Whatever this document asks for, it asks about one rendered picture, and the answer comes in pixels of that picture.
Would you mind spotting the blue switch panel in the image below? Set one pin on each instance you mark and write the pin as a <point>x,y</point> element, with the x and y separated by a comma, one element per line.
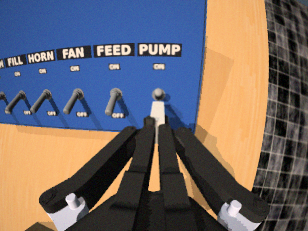
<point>115,55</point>

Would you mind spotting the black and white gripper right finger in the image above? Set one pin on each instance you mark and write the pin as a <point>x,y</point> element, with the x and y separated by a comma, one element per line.
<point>243,210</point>

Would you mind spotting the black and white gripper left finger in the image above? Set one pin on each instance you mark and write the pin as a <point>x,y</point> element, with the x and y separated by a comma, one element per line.
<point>64,202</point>

